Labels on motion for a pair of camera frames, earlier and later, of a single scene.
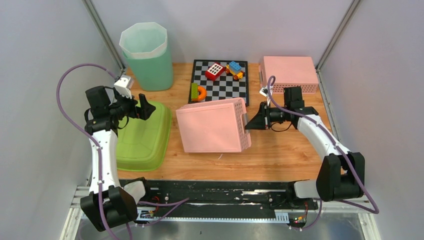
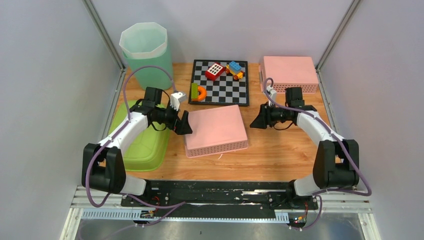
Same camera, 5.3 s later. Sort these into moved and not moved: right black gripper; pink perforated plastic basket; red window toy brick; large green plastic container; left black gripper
Moved: pink perforated plastic basket; left black gripper
Not moved: large green plastic container; red window toy brick; right black gripper
